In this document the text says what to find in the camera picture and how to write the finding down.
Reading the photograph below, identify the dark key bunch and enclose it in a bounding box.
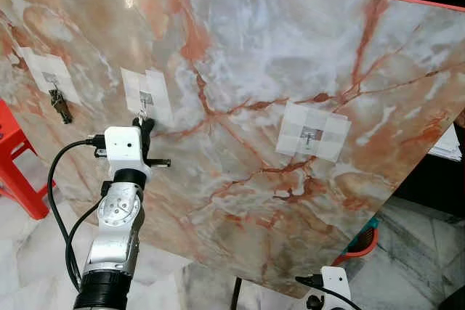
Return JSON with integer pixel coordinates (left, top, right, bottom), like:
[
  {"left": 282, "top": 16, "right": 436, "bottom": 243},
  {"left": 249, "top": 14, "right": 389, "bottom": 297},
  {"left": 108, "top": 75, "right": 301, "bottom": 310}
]
[{"left": 48, "top": 88, "right": 74, "bottom": 125}]

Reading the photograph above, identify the white taped metal hook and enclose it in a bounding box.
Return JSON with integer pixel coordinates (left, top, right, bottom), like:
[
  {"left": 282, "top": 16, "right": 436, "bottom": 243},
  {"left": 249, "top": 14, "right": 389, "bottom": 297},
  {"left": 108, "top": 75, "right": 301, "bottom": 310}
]
[
  {"left": 16, "top": 46, "right": 83, "bottom": 105},
  {"left": 120, "top": 68, "right": 176, "bottom": 127},
  {"left": 276, "top": 99, "right": 352, "bottom": 164}
]

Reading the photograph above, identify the red basin with teal bag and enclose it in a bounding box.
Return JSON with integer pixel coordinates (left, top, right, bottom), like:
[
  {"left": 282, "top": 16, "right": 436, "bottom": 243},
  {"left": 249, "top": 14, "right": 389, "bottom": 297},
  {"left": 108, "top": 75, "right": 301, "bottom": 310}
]
[{"left": 331, "top": 216, "right": 381, "bottom": 268}]

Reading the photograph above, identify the black board leg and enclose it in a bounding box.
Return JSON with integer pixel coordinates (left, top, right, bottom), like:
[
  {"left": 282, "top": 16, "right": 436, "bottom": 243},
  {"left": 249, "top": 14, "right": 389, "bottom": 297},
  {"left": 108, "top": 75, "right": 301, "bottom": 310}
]
[{"left": 231, "top": 277, "right": 243, "bottom": 310}]

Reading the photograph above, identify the marble pattern board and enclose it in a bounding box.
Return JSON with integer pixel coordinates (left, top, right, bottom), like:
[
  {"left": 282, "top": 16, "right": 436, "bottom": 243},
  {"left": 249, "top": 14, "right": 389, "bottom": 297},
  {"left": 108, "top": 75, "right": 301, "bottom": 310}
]
[{"left": 0, "top": 0, "right": 465, "bottom": 301}]

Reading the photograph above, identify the red plastic stool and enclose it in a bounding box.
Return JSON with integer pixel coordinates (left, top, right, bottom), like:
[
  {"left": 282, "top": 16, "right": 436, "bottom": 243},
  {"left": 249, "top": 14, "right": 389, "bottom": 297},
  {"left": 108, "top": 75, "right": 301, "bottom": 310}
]
[{"left": 0, "top": 99, "right": 53, "bottom": 221}]

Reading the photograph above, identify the white paper stack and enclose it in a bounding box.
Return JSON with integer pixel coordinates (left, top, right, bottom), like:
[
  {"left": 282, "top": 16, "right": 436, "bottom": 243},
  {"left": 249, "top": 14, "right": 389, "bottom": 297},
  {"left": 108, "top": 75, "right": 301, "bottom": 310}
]
[{"left": 427, "top": 130, "right": 465, "bottom": 163}]

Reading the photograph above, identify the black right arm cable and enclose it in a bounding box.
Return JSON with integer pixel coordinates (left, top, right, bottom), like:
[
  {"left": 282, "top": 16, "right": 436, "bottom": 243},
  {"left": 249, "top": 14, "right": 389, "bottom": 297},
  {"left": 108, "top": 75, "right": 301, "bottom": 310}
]
[{"left": 294, "top": 275, "right": 364, "bottom": 310}]

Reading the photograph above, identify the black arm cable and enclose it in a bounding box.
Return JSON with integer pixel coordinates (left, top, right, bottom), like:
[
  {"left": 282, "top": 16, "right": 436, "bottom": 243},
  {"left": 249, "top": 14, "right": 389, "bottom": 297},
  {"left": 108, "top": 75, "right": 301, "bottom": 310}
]
[
  {"left": 47, "top": 134, "right": 110, "bottom": 290},
  {"left": 294, "top": 275, "right": 364, "bottom": 310}
]

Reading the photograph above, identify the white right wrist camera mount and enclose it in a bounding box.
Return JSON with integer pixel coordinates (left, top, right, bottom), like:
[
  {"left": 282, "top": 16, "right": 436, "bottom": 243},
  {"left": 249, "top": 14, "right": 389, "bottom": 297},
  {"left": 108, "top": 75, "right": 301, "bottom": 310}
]
[{"left": 320, "top": 266, "right": 352, "bottom": 310}]

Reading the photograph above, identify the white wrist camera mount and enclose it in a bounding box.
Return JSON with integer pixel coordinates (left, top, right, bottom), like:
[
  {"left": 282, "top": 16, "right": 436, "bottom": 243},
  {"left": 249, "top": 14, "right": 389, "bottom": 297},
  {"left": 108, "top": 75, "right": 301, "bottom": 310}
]
[
  {"left": 104, "top": 126, "right": 154, "bottom": 184},
  {"left": 320, "top": 266, "right": 352, "bottom": 310}
]

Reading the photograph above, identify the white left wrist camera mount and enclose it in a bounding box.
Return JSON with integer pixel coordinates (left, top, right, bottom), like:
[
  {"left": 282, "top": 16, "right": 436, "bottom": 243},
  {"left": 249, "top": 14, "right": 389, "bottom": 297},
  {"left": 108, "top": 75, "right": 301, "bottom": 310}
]
[{"left": 104, "top": 126, "right": 154, "bottom": 184}]

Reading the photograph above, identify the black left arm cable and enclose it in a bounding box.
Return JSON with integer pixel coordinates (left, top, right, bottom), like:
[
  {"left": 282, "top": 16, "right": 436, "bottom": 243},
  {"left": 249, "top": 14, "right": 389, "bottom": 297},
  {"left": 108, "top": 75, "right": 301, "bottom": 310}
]
[{"left": 47, "top": 134, "right": 110, "bottom": 290}]

